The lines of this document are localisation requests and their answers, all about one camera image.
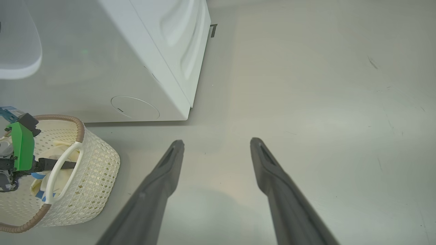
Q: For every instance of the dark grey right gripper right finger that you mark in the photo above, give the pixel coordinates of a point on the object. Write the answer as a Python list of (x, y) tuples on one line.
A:
[(289, 207)]

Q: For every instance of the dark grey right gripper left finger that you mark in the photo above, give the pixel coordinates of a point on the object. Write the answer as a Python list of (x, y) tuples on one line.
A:
[(150, 204)]

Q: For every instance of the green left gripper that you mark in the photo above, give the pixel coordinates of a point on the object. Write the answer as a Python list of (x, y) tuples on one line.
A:
[(22, 149)]

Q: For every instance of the cream garment with blue patches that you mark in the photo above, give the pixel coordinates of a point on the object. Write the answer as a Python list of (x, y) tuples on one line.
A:
[(63, 177)]

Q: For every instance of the cream perforated laundry basket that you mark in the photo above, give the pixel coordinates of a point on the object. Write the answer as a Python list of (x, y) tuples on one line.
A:
[(92, 177)]

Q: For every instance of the white front-load washing machine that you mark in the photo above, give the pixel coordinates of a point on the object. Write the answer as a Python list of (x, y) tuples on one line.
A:
[(102, 61)]

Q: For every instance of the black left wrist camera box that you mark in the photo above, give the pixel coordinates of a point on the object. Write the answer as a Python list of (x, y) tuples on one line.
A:
[(29, 122)]

